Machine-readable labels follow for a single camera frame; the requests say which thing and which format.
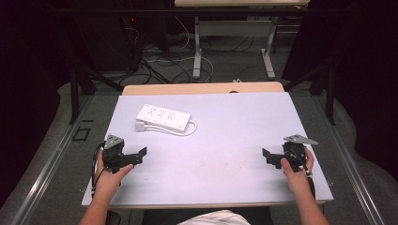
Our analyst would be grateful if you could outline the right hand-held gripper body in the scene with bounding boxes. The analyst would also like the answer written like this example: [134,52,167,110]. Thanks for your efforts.
[282,133,319,173]

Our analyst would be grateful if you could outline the white floor cable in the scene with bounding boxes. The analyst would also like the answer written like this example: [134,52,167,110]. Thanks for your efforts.
[145,16,216,84]

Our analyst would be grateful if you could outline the white power strip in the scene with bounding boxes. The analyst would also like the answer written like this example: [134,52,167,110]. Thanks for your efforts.
[135,103,192,134]

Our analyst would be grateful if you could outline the dark curtain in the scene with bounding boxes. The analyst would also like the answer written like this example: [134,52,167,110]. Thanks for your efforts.
[281,0,398,183]
[0,0,74,209]

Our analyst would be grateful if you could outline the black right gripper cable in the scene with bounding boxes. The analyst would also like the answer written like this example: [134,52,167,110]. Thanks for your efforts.
[289,149,316,200]

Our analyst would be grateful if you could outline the grey metal frame desk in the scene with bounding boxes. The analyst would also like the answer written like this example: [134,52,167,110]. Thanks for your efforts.
[174,0,311,81]

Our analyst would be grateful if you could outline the black metal stand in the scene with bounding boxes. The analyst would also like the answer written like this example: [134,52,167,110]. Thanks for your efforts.
[282,60,338,127]
[69,60,125,125]

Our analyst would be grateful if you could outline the person's dark trousers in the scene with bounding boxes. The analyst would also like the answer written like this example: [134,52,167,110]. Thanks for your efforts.
[141,205,275,225]

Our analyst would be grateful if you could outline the person's right hand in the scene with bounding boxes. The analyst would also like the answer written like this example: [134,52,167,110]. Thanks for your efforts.
[280,146,315,197]

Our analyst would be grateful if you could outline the wooden table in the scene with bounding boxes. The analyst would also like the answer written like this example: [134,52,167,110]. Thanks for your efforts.
[121,81,285,97]

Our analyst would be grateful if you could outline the person's left hand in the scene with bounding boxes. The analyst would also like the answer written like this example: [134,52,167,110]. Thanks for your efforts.
[93,149,135,202]

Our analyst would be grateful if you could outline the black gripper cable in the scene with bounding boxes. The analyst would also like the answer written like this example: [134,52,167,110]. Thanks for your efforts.
[90,142,107,197]
[289,149,316,200]

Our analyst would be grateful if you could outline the person's white shirt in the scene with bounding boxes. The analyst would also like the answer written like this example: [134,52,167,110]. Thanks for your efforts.
[176,209,252,225]

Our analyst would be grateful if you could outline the metal floor rail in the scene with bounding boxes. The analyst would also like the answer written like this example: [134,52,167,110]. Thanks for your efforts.
[312,94,387,225]
[9,94,96,225]

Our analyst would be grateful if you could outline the black chair part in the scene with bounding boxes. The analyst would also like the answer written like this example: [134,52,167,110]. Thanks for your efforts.
[105,209,123,225]

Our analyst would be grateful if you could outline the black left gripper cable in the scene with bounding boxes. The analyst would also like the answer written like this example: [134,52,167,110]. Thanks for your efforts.
[90,142,107,197]

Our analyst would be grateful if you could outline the dark equipment cabinet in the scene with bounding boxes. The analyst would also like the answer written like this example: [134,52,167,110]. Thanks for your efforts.
[74,12,143,73]

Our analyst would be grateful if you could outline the white power strip cable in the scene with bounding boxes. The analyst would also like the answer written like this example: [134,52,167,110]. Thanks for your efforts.
[144,119,198,137]

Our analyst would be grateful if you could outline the tangle of black floor cables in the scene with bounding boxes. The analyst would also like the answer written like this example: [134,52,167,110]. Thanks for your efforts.
[123,17,256,85]

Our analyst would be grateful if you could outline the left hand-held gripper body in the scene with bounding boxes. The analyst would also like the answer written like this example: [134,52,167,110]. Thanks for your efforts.
[102,133,139,174]

